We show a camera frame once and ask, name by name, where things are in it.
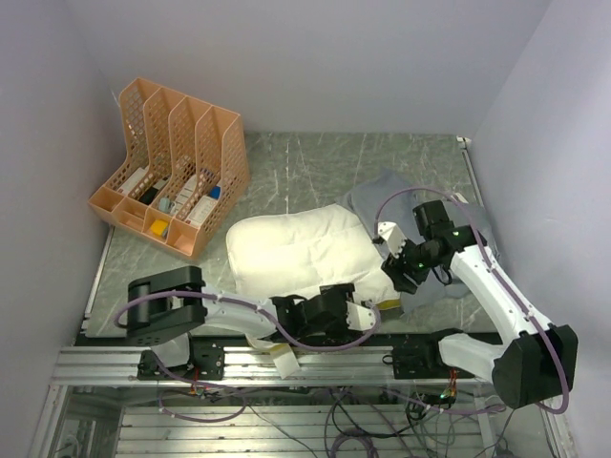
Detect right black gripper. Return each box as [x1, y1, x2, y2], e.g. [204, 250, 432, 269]
[382, 234, 441, 293]

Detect grey pillowcase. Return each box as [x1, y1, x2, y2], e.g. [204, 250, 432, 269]
[333, 170, 502, 317]

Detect cream yellow pillow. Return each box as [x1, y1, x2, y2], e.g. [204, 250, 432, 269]
[224, 203, 401, 381]

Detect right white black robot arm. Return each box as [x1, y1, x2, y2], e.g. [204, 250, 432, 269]
[373, 200, 579, 414]

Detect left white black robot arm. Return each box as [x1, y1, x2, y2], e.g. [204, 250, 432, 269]
[115, 266, 361, 347]

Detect blue capped item in organizer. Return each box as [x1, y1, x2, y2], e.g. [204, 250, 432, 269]
[208, 186, 221, 199]

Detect yellow item in organizer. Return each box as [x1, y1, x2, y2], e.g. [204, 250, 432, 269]
[148, 219, 169, 239]

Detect orange plastic file organizer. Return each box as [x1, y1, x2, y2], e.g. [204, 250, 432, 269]
[89, 78, 250, 260]

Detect white red box in organizer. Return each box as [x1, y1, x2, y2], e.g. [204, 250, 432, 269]
[117, 167, 153, 199]

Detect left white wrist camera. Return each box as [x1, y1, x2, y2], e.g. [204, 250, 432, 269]
[346, 302, 376, 332]

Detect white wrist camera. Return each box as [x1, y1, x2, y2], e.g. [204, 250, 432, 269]
[346, 302, 376, 332]
[372, 221, 407, 258]

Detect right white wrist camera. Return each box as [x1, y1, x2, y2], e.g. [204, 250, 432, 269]
[372, 221, 407, 258]

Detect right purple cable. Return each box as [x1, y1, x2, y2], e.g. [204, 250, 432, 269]
[374, 186, 571, 417]

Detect purple cable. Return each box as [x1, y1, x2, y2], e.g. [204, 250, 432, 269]
[374, 186, 571, 417]
[116, 291, 383, 422]

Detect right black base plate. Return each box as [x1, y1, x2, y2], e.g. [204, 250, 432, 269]
[382, 345, 453, 380]

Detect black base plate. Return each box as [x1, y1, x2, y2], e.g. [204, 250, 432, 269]
[382, 345, 453, 380]
[136, 345, 225, 381]

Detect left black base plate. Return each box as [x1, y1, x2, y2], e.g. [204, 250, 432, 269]
[136, 345, 225, 381]

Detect tangled cables under table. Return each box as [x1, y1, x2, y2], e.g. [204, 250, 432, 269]
[157, 381, 531, 458]

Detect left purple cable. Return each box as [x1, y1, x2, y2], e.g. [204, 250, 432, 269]
[116, 291, 383, 422]

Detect aluminium mounting rail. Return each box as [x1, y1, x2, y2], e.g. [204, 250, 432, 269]
[50, 343, 555, 386]

